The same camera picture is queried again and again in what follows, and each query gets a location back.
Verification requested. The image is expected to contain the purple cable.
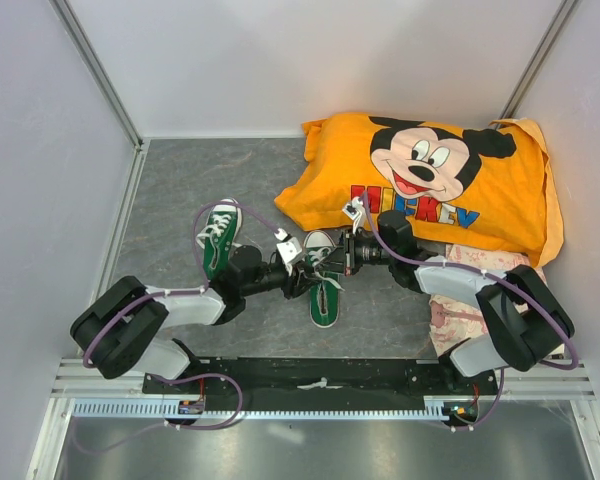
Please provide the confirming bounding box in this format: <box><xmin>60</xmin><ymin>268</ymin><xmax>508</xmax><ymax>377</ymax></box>
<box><xmin>357</xmin><ymin>189</ymin><xmax>580</xmax><ymax>434</ymax></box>
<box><xmin>69</xmin><ymin>199</ymin><xmax>291</xmax><ymax>455</ymax></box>

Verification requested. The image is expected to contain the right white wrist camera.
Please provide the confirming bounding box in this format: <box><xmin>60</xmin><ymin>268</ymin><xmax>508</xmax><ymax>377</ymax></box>
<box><xmin>342</xmin><ymin>196</ymin><xmax>367</xmax><ymax>234</ymax></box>

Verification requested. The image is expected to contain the white slotted cable duct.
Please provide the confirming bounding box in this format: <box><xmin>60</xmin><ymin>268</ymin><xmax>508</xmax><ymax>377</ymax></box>
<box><xmin>72</xmin><ymin>397</ymin><xmax>459</xmax><ymax>421</ymax></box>

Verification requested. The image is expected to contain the aluminium frame rail front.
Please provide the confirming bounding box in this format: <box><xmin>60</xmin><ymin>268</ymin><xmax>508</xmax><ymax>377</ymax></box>
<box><xmin>50</xmin><ymin>359</ymin><xmax>596</xmax><ymax>401</ymax></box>

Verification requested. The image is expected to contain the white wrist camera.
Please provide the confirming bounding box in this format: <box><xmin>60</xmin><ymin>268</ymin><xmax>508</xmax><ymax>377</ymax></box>
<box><xmin>342</xmin><ymin>196</ymin><xmax>367</xmax><ymax>234</ymax></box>
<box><xmin>276</xmin><ymin>237</ymin><xmax>304</xmax><ymax>275</ymax></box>

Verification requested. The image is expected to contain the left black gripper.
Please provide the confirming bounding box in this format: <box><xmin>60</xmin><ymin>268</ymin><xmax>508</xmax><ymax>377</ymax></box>
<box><xmin>242</xmin><ymin>260</ymin><xmax>322</xmax><ymax>299</ymax></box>

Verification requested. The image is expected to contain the green sneaker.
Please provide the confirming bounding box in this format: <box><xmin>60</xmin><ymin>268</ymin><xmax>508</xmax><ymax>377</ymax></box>
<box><xmin>304</xmin><ymin>230</ymin><xmax>340</xmax><ymax>328</ymax></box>
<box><xmin>196</xmin><ymin>198</ymin><xmax>242</xmax><ymax>280</ymax></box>

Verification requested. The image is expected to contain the orange Mickey Mouse pillow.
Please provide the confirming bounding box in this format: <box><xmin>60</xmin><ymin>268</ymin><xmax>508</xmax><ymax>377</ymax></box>
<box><xmin>275</xmin><ymin>113</ymin><xmax>564</xmax><ymax>267</ymax></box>

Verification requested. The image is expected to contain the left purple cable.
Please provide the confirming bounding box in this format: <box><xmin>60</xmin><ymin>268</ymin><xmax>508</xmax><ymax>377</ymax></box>
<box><xmin>69</xmin><ymin>199</ymin><xmax>291</xmax><ymax>455</ymax></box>

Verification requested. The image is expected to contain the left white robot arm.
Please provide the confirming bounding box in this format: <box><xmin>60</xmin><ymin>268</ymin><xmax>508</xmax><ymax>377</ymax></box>
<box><xmin>70</xmin><ymin>241</ymin><xmax>320</xmax><ymax>393</ymax></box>

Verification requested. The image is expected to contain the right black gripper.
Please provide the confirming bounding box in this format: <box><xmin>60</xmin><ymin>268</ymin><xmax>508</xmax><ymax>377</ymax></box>
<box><xmin>316</xmin><ymin>227</ymin><xmax>395</xmax><ymax>276</ymax></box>

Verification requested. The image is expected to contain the right aluminium corner post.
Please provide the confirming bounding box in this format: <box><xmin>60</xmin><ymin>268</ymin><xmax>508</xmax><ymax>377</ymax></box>
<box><xmin>500</xmin><ymin>0</ymin><xmax>581</xmax><ymax>118</ymax></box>

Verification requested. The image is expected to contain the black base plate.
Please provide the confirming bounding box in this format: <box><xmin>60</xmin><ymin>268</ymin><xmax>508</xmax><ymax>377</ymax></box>
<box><xmin>141</xmin><ymin>355</ymin><xmax>501</xmax><ymax>413</ymax></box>

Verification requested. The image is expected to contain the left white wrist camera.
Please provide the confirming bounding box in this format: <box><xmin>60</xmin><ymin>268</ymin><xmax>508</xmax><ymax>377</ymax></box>
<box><xmin>276</xmin><ymin>237</ymin><xmax>304</xmax><ymax>275</ymax></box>

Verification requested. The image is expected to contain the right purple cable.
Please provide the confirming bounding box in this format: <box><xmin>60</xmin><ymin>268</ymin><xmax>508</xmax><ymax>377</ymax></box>
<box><xmin>357</xmin><ymin>189</ymin><xmax>580</xmax><ymax>434</ymax></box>

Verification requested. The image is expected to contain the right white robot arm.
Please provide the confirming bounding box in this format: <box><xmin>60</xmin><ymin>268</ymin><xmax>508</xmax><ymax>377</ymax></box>
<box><xmin>320</xmin><ymin>200</ymin><xmax>575</xmax><ymax>394</ymax></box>

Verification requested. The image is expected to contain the pink patterned cloth bag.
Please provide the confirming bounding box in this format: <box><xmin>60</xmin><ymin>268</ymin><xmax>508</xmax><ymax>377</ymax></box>
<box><xmin>429</xmin><ymin>244</ymin><xmax>530</xmax><ymax>356</ymax></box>

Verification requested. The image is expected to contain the aluminium corner post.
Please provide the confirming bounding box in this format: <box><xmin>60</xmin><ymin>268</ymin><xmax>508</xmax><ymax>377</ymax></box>
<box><xmin>500</xmin><ymin>0</ymin><xmax>581</xmax><ymax>118</ymax></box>
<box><xmin>49</xmin><ymin>0</ymin><xmax>144</xmax><ymax>150</ymax></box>

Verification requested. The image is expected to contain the left aluminium corner post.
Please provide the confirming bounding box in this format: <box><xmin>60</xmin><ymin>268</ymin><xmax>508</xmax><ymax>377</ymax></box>
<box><xmin>49</xmin><ymin>0</ymin><xmax>144</xmax><ymax>150</ymax></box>

